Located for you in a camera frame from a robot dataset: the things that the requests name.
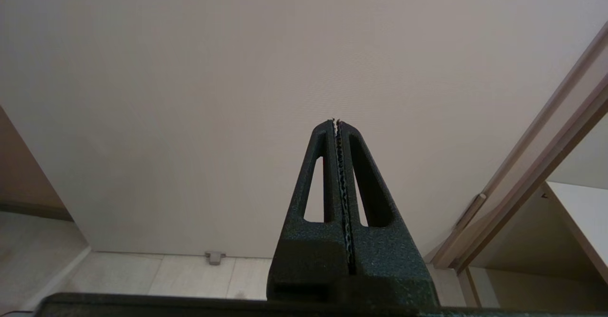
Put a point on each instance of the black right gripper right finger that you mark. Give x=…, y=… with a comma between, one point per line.
x=389, y=264

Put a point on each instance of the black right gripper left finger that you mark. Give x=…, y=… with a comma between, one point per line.
x=308, y=260

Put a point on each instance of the grey floor door stop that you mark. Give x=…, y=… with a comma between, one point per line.
x=215, y=257

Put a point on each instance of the white room door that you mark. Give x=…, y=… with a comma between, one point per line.
x=190, y=93

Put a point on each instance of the white shelf board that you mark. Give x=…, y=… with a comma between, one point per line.
x=584, y=212

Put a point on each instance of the dark baseboard strip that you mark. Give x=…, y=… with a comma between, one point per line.
x=33, y=211

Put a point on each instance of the brown door frame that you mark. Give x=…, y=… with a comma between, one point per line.
x=522, y=179

